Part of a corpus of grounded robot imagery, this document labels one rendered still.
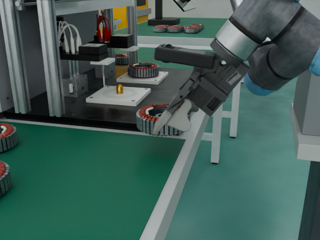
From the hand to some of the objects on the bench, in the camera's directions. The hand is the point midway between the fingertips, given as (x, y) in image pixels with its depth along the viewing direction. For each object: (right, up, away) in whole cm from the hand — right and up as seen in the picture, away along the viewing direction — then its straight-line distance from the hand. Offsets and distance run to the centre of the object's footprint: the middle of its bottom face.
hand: (160, 119), depth 75 cm
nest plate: (-12, +7, +32) cm, 34 cm away
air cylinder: (-20, +16, +57) cm, 62 cm away
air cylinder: (-26, +8, +35) cm, 44 cm away
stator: (-6, +16, +53) cm, 56 cm away
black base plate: (-10, +9, +44) cm, 46 cm away
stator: (-31, -12, -14) cm, 36 cm away
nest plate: (-6, +15, +54) cm, 56 cm away
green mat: (-47, -11, -10) cm, 49 cm away
